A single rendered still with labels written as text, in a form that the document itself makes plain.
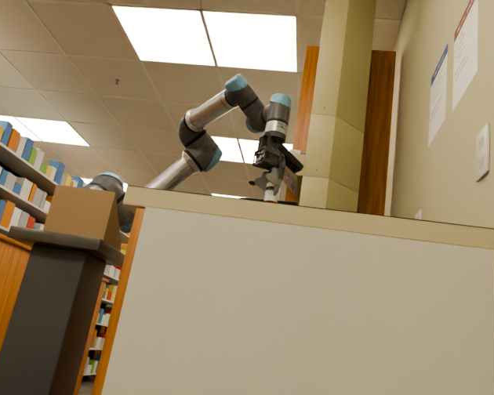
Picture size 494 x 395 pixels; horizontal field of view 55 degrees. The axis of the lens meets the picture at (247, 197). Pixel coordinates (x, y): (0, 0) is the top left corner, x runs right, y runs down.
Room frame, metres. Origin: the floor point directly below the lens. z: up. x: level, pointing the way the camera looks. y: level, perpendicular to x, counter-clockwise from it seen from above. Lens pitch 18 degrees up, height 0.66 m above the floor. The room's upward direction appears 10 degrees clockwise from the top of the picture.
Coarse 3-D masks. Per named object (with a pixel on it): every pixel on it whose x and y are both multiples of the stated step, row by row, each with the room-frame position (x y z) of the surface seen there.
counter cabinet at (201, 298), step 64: (128, 256) 0.91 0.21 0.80; (192, 256) 0.89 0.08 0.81; (256, 256) 0.87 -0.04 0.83; (320, 256) 0.85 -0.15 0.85; (384, 256) 0.84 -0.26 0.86; (448, 256) 0.82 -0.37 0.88; (128, 320) 0.91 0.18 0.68; (192, 320) 0.89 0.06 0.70; (256, 320) 0.87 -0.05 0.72; (320, 320) 0.85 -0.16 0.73; (384, 320) 0.83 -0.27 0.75; (448, 320) 0.82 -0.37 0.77; (128, 384) 0.90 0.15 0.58; (192, 384) 0.88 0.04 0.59; (256, 384) 0.87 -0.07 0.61; (320, 384) 0.85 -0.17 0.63; (384, 384) 0.83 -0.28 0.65; (448, 384) 0.82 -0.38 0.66
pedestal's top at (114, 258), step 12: (12, 228) 1.60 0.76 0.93; (24, 228) 1.60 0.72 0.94; (24, 240) 1.61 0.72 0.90; (36, 240) 1.59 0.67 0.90; (48, 240) 1.59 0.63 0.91; (60, 240) 1.58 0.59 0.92; (72, 240) 1.58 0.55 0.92; (84, 240) 1.57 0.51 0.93; (96, 240) 1.57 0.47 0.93; (96, 252) 1.62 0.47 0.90; (108, 252) 1.66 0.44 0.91; (120, 252) 1.77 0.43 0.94; (108, 264) 1.88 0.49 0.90; (120, 264) 1.82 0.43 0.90
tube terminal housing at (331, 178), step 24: (312, 120) 1.89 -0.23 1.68; (336, 120) 1.88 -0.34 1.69; (312, 144) 1.89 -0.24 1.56; (336, 144) 1.89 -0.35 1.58; (360, 144) 1.98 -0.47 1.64; (312, 168) 1.89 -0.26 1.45; (336, 168) 1.90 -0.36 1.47; (360, 168) 1.99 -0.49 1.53; (312, 192) 1.89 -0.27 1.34; (336, 192) 1.91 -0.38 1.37
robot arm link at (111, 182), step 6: (102, 174) 1.82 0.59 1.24; (108, 174) 1.83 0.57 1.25; (114, 174) 1.85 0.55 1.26; (96, 180) 1.79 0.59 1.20; (102, 180) 1.79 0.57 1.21; (108, 180) 1.81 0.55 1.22; (114, 180) 1.83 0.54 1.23; (120, 180) 1.86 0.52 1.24; (108, 186) 1.79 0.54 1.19; (114, 186) 1.82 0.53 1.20; (120, 186) 1.86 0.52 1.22; (120, 192) 1.84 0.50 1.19; (120, 198) 1.84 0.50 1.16
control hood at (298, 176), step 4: (296, 156) 1.90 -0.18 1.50; (300, 156) 1.90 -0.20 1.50; (304, 156) 1.90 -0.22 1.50; (300, 160) 1.90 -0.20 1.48; (304, 160) 1.90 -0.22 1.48; (288, 168) 1.95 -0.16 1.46; (292, 172) 1.93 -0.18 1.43; (296, 172) 1.90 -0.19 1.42; (300, 172) 1.90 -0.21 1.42; (284, 176) 2.13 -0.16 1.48; (292, 176) 1.98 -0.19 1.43; (296, 176) 1.93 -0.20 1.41; (300, 176) 1.91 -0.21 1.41; (284, 180) 2.19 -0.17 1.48; (296, 180) 1.97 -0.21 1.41; (300, 180) 1.96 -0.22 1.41; (296, 184) 2.02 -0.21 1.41; (300, 184) 2.01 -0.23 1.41; (296, 188) 2.07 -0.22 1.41; (300, 188) 2.06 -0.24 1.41; (292, 192) 2.20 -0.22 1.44; (296, 192) 2.13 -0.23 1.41; (296, 196) 2.19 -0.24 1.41
